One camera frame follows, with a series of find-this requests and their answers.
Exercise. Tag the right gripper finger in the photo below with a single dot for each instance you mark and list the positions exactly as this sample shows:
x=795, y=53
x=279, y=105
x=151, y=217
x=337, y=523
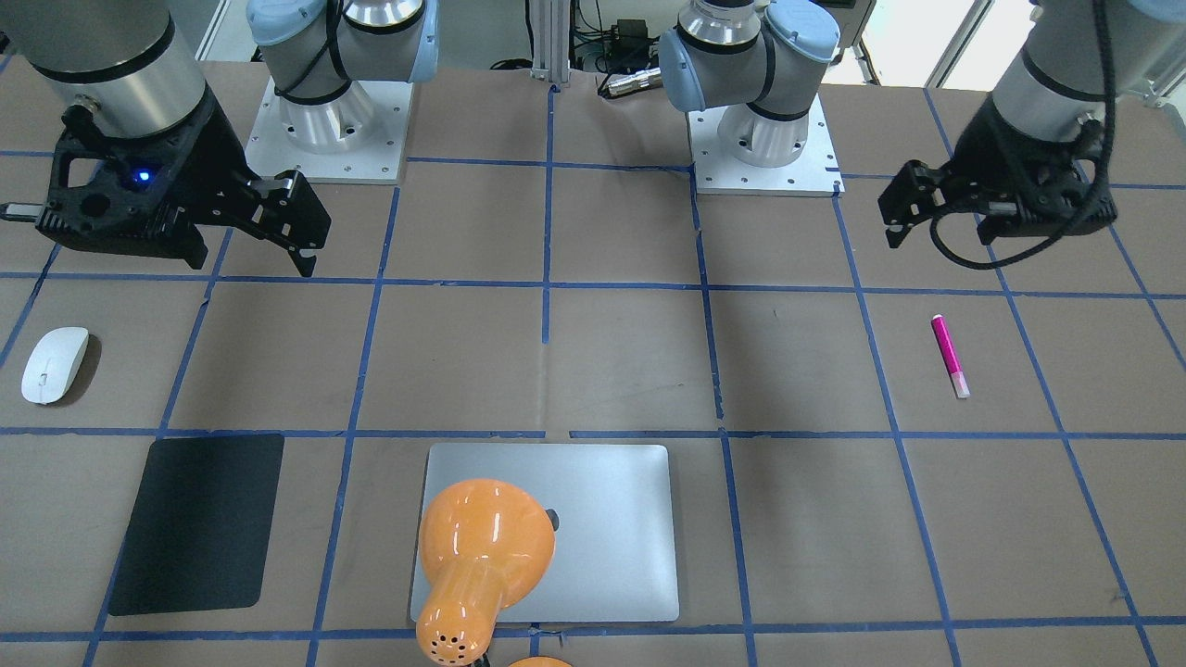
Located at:
x=296, y=235
x=289, y=193

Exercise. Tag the orange desk lamp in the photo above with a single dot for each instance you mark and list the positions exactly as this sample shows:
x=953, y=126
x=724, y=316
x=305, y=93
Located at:
x=484, y=545

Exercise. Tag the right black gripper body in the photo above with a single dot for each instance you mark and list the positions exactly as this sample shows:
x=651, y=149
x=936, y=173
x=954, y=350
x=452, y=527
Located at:
x=212, y=148

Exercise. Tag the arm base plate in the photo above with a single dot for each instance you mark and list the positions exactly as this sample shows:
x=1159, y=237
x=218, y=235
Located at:
x=815, y=157
x=357, y=139

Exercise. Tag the white computer mouse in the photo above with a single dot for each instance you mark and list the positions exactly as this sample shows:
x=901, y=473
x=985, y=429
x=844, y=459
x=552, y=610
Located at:
x=53, y=365

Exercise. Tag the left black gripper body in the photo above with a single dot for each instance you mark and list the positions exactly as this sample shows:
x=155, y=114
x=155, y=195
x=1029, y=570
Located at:
x=993, y=139

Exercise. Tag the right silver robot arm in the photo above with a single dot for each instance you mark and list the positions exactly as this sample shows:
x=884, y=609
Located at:
x=129, y=59

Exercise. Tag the pink pen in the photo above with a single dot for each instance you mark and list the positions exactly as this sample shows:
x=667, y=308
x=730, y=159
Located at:
x=951, y=360

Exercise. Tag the black mousepad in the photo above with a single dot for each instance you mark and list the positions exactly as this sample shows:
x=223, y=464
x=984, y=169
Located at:
x=200, y=526

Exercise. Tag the aluminium frame post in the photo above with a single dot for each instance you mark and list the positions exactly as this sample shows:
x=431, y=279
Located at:
x=551, y=27

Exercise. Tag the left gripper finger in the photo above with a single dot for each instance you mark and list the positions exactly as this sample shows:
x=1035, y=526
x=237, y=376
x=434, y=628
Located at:
x=901, y=222
x=910, y=196

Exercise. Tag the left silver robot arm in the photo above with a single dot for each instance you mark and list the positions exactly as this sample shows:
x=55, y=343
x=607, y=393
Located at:
x=1076, y=61

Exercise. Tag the silver laptop notebook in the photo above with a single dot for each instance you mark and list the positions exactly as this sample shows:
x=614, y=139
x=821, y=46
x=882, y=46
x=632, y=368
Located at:
x=615, y=557

